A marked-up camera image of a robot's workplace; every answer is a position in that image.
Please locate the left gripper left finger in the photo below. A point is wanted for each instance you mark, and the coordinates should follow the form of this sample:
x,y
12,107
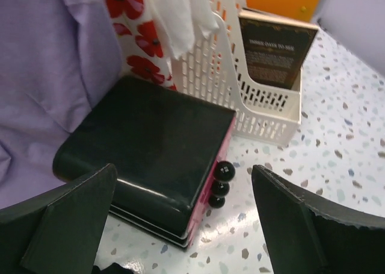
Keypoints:
x,y
58,231

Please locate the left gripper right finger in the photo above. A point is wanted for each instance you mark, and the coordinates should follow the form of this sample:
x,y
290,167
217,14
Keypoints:
x,y
306,233

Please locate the pink top drawer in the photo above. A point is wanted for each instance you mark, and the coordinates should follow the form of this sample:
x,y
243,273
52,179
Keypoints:
x,y
218,144

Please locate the pink drawer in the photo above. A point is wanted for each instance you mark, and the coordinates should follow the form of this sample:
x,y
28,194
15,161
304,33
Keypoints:
x,y
218,144
192,237
196,216

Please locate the black drawer cabinet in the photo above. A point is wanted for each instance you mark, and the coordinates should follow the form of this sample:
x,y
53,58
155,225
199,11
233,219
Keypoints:
x,y
155,139

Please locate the dark hardcover book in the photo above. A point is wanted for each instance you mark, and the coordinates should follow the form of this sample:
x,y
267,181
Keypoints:
x,y
275,46

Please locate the black round drawer knob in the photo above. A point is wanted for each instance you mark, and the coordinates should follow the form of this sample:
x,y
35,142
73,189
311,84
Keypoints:
x,y
224,171

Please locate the purple t-shirt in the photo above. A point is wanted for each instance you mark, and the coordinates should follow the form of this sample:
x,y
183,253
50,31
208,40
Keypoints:
x,y
58,60

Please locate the white plastic file organizer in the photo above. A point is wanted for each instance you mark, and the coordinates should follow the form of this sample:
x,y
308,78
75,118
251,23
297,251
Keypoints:
x,y
215,70

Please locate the red floral white garment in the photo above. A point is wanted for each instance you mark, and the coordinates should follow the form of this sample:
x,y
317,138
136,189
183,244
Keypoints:
x,y
142,52

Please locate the white shirt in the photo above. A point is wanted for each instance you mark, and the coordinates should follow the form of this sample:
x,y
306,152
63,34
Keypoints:
x,y
179,23

